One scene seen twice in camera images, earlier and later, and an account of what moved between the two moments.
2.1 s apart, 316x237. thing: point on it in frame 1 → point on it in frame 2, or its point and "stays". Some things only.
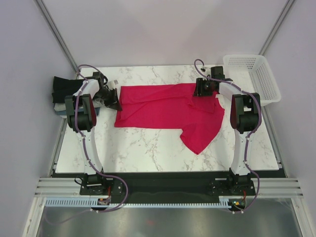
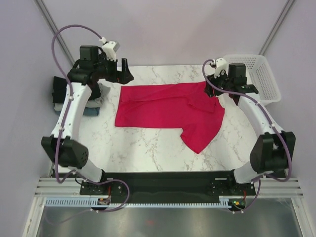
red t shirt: (171, 106) stays
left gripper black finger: (113, 102) → (125, 76)
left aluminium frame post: (58, 36) stays
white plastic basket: (252, 73) stays
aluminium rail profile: (58, 187) stays
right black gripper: (199, 85) → (209, 91)
